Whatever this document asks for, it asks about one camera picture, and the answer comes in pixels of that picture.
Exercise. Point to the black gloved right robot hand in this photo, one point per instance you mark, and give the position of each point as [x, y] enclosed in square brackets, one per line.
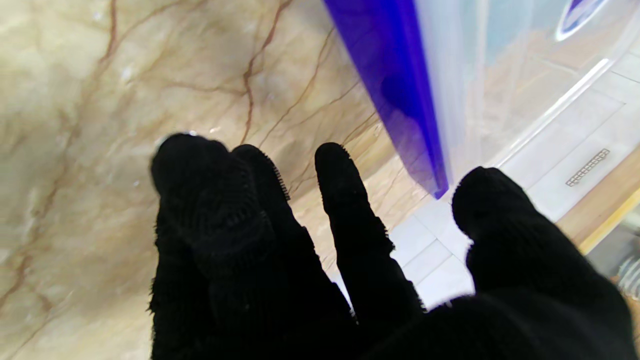
[250, 280]

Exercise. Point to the clear plastic crate blue latches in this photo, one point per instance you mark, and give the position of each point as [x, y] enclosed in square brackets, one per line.
[400, 90]

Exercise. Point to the clear plastic lid blue label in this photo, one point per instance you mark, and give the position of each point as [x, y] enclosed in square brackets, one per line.
[550, 60]

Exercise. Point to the printed kitchen backdrop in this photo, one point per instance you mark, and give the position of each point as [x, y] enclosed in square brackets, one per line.
[575, 175]

